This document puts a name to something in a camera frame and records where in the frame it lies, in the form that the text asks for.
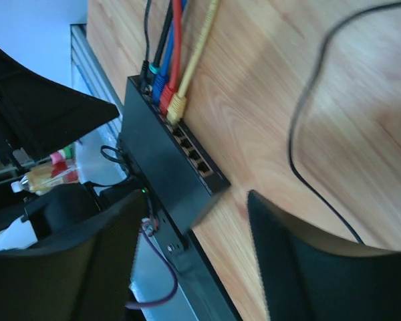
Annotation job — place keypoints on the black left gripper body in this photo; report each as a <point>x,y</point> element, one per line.
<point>41,116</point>

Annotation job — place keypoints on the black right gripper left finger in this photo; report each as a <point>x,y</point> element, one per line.
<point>81,273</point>

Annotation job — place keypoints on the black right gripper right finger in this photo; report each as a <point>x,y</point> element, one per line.
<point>310,274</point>

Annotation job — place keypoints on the black network switch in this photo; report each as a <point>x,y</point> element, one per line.
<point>184,177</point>

